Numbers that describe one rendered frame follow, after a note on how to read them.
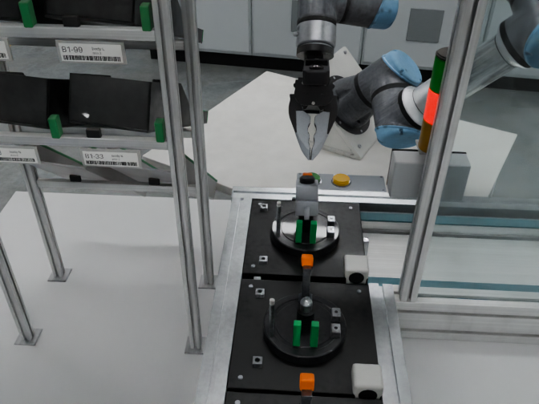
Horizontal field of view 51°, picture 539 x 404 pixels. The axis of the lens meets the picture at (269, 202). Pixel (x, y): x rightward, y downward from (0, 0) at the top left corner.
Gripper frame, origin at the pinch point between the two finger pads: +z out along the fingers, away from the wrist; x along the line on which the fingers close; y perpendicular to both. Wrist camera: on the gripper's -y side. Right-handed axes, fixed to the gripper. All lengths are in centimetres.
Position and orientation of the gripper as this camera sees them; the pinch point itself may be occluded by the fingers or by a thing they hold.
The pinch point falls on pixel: (310, 152)
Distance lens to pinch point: 104.4
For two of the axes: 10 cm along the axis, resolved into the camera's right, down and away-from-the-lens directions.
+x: -10.0, -0.5, 0.4
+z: -0.5, 10.0, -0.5
